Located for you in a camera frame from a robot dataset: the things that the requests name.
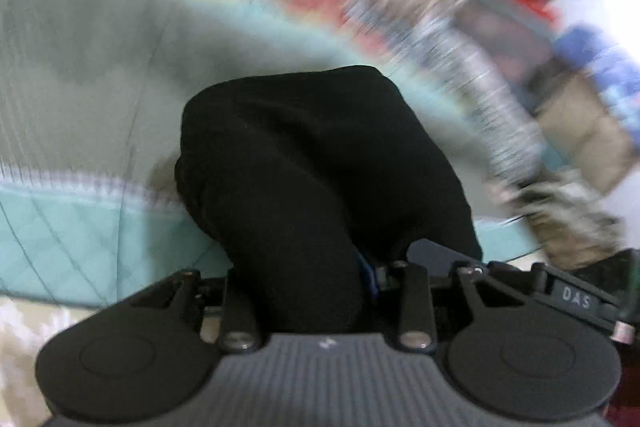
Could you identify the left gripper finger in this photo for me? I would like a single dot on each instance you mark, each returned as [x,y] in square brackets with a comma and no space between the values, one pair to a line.
[377,276]

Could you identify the black pants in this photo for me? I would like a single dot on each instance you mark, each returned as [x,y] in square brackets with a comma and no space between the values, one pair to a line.
[295,174]

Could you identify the olive green garment pile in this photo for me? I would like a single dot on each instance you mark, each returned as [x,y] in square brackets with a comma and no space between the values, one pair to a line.
[564,214]

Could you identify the cardboard box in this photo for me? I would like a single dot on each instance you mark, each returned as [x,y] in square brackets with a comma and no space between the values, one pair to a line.
[583,132]

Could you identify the dark storage box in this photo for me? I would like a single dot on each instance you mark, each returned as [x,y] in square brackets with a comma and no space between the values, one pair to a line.
[517,35]

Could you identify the blue patterned bag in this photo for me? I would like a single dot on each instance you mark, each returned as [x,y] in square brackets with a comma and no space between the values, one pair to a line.
[613,75]

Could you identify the patterned quilt bedspread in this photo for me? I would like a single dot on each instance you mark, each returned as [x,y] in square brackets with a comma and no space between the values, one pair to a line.
[91,97]

